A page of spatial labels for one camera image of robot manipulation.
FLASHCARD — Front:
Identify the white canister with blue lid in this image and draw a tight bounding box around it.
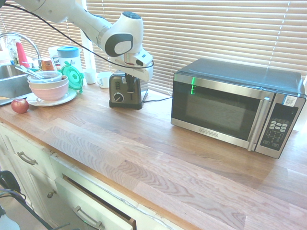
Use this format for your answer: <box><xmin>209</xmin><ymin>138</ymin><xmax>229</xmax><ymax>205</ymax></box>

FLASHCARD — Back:
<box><xmin>57</xmin><ymin>46</ymin><xmax>83</xmax><ymax>73</ymax></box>

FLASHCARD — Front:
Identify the green plastic container lid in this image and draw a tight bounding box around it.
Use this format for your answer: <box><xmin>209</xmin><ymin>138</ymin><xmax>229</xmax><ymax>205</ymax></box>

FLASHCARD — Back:
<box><xmin>60</xmin><ymin>60</ymin><xmax>86</xmax><ymax>94</ymax></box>

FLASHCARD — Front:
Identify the white dinner plate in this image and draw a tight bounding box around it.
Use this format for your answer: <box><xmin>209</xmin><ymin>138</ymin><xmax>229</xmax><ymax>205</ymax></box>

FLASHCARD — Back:
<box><xmin>25</xmin><ymin>88</ymin><xmax>78</xmax><ymax>107</ymax></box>

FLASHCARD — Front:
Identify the black and steel microwave oven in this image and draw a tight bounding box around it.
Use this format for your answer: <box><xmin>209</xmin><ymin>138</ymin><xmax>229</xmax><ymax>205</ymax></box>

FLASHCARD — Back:
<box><xmin>170</xmin><ymin>57</ymin><xmax>307</xmax><ymax>160</ymax></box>

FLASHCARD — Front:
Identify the black toaster power cord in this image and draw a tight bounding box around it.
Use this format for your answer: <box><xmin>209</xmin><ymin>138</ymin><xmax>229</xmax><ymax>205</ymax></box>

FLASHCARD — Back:
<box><xmin>143</xmin><ymin>96</ymin><xmax>173</xmax><ymax>104</ymax></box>

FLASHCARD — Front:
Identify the white bowl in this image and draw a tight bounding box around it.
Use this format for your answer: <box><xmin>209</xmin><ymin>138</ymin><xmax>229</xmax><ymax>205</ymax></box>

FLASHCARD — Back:
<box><xmin>27</xmin><ymin>75</ymin><xmax>70</xmax><ymax>91</ymax></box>

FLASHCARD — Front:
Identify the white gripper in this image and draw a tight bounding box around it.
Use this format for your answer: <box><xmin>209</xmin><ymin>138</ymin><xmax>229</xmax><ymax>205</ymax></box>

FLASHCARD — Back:
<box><xmin>114</xmin><ymin>53</ymin><xmax>154</xmax><ymax>93</ymax></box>

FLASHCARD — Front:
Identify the red bottle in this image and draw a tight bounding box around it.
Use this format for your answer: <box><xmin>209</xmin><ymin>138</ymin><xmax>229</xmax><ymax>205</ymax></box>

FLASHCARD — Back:
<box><xmin>15</xmin><ymin>41</ymin><xmax>30</xmax><ymax>69</ymax></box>

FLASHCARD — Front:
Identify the stainless steel sink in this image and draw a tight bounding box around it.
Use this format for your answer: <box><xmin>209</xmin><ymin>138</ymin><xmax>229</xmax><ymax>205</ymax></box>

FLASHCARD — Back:
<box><xmin>0</xmin><ymin>64</ymin><xmax>34</xmax><ymax>106</ymax></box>

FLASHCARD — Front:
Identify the stainless steel two-slot toaster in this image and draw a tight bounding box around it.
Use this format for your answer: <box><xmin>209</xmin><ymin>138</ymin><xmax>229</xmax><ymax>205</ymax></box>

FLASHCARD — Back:
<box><xmin>108</xmin><ymin>71</ymin><xmax>150</xmax><ymax>111</ymax></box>

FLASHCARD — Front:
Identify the white slatted window blind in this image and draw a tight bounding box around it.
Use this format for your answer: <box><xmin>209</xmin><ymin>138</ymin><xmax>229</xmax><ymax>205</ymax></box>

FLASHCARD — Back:
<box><xmin>85</xmin><ymin>0</ymin><xmax>307</xmax><ymax>96</ymax></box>
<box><xmin>0</xmin><ymin>4</ymin><xmax>83</xmax><ymax>72</ymax></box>

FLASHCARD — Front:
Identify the red apple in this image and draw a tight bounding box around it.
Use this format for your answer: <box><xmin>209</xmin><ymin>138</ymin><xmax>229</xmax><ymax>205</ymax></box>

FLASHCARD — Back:
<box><xmin>10</xmin><ymin>98</ymin><xmax>30</xmax><ymax>114</ymax></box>

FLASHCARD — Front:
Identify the black robot camera cable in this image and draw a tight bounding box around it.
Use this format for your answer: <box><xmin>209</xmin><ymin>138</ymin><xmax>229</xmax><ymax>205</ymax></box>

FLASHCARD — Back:
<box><xmin>0</xmin><ymin>2</ymin><xmax>155</xmax><ymax>71</ymax></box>

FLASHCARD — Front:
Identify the silver cutlery piece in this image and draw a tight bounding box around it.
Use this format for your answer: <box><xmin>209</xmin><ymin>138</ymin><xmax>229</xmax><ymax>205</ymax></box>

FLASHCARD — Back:
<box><xmin>14</xmin><ymin>65</ymin><xmax>49</xmax><ymax>82</ymax></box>

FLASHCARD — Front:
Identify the white printed carton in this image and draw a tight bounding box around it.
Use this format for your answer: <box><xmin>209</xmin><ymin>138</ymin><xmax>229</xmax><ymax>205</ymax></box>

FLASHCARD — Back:
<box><xmin>47</xmin><ymin>46</ymin><xmax>61</xmax><ymax>72</ymax></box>

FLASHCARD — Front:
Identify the clear spray bottle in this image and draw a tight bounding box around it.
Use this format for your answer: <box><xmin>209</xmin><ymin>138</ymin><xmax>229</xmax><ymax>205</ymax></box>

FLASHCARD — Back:
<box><xmin>4</xmin><ymin>35</ymin><xmax>18</xmax><ymax>66</ymax></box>

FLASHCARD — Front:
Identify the clear glass bowl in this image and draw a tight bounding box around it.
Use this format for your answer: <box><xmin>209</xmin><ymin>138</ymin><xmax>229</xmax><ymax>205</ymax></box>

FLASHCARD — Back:
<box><xmin>26</xmin><ymin>70</ymin><xmax>63</xmax><ymax>83</ymax></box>

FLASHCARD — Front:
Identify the white open drawer front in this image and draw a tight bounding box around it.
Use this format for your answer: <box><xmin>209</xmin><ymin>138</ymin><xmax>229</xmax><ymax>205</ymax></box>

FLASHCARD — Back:
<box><xmin>54</xmin><ymin>175</ymin><xmax>138</xmax><ymax>230</ymax></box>

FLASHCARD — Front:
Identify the chrome arched kitchen faucet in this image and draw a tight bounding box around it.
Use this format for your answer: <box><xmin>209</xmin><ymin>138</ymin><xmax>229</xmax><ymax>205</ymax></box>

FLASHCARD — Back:
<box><xmin>0</xmin><ymin>32</ymin><xmax>44</xmax><ymax>70</ymax></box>

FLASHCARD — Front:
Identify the small orange box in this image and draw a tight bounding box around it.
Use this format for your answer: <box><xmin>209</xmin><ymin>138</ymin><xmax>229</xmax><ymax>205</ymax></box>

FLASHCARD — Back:
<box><xmin>41</xmin><ymin>59</ymin><xmax>55</xmax><ymax>72</ymax></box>

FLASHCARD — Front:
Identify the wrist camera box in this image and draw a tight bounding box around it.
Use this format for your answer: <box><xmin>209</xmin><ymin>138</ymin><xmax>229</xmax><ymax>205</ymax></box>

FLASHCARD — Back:
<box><xmin>134</xmin><ymin>53</ymin><xmax>154</xmax><ymax>69</ymax></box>

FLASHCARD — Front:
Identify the white cabinet drawer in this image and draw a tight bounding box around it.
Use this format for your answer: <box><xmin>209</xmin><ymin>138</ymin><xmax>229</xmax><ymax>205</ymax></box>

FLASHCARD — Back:
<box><xmin>0</xmin><ymin>124</ymin><xmax>52</xmax><ymax>178</ymax></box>

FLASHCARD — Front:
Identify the black tripod stand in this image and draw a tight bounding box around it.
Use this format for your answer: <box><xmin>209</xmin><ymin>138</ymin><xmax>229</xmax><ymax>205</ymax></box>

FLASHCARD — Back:
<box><xmin>0</xmin><ymin>169</ymin><xmax>71</xmax><ymax>230</ymax></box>

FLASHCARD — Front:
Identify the white mug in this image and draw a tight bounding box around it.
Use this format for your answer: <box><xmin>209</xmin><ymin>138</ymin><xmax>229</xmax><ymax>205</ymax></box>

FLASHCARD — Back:
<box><xmin>96</xmin><ymin>71</ymin><xmax>114</xmax><ymax>89</ymax></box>

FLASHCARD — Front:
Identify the silver drawer bar handle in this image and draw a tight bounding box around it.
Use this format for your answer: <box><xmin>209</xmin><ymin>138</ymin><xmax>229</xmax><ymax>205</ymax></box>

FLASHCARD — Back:
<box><xmin>17</xmin><ymin>151</ymin><xmax>39</xmax><ymax>166</ymax></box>
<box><xmin>72</xmin><ymin>205</ymin><xmax>106</xmax><ymax>230</ymax></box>

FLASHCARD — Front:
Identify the pink bowl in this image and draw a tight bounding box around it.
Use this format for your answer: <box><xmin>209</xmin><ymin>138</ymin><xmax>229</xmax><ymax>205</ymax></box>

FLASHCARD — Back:
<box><xmin>28</xmin><ymin>82</ymin><xmax>71</xmax><ymax>102</ymax></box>

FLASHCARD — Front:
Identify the small white cup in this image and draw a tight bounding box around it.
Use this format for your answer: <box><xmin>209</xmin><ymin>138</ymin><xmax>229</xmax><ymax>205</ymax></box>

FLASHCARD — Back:
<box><xmin>84</xmin><ymin>68</ymin><xmax>97</xmax><ymax>85</ymax></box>

